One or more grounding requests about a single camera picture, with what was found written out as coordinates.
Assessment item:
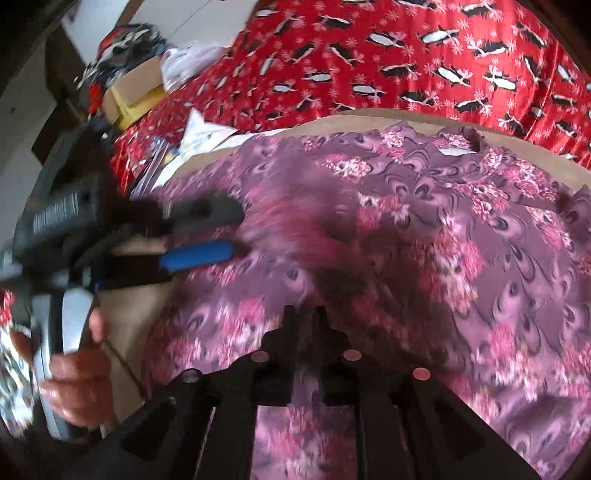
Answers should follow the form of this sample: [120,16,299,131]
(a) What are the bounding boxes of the purple floral garment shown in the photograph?
[142,123,590,479]

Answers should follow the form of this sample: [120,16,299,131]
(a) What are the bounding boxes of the pile of dark clothes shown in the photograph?
[76,23,166,116]

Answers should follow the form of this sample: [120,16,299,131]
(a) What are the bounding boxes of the left hand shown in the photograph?
[39,309,114,430]

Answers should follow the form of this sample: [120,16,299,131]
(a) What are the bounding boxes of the white papers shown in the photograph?
[131,108,279,195]

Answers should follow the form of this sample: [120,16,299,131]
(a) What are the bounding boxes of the cardboard box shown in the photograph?
[102,56,163,125]

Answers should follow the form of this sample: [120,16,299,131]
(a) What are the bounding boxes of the red penguin print bedsheet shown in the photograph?
[111,1,590,190]

